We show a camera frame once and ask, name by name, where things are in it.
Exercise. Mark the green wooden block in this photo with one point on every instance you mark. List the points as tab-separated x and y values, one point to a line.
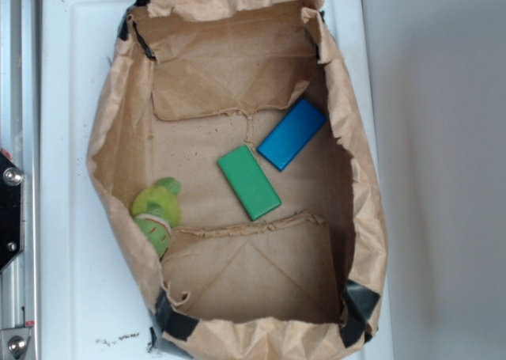
249	182

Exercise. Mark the aluminium rail with black bracket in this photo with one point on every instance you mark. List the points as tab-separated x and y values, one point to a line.
18	287

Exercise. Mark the green plush toy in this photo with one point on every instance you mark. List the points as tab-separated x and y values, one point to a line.
156	211

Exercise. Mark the blue wooden block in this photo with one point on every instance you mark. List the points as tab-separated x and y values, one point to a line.
291	134

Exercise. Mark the brown paper bag tray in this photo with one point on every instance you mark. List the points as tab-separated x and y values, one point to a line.
192	80

